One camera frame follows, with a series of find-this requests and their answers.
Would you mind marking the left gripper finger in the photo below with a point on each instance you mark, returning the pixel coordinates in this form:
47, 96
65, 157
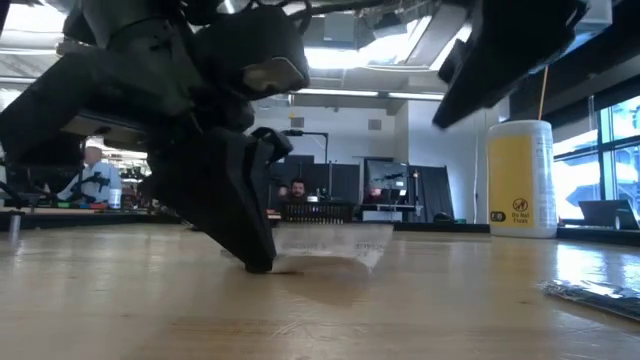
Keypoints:
225, 200

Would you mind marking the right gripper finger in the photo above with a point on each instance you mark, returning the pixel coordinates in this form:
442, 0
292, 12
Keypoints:
475, 85

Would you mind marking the large white printed sachet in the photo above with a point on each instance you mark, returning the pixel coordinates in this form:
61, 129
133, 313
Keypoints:
340, 245

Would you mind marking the narrow grey metal strip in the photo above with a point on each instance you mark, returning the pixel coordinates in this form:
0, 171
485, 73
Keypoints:
600, 300

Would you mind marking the person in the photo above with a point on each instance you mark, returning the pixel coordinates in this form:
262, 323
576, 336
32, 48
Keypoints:
298, 191
95, 175
382, 196

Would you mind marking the black plastic basket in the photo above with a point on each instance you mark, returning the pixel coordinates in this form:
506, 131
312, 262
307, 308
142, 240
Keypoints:
320, 212

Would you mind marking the white wipes canister yellow label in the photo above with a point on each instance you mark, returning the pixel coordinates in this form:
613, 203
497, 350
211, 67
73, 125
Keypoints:
520, 180

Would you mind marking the white cup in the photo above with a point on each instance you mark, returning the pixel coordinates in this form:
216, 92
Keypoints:
114, 199

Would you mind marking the black divider curtain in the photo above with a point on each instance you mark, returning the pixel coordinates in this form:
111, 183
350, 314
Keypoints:
432, 192

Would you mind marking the black divider panels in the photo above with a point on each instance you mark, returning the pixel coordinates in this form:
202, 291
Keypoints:
345, 180

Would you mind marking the long ceiling light bar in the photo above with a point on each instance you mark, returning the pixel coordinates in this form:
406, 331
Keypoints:
350, 92

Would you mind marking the black computer monitor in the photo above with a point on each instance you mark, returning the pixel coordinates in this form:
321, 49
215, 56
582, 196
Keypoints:
387, 175

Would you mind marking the grey open laptop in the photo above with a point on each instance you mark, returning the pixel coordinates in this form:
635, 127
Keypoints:
605, 215

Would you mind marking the black background rig frame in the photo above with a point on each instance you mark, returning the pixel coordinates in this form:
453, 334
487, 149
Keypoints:
295, 133

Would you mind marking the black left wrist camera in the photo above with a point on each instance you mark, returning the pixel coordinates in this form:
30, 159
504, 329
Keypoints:
235, 45

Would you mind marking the small silver post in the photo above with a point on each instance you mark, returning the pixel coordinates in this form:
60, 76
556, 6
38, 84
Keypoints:
15, 225

